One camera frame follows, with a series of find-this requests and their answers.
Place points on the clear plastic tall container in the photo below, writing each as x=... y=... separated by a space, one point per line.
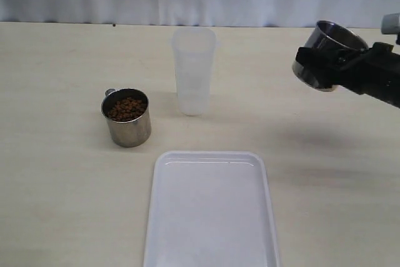
x=194 y=51

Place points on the white plastic tray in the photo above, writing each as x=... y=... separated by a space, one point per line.
x=210 y=208

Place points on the steel mug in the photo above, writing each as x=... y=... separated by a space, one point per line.
x=127 y=115
x=327 y=35

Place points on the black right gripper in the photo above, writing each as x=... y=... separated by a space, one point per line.
x=373 y=71

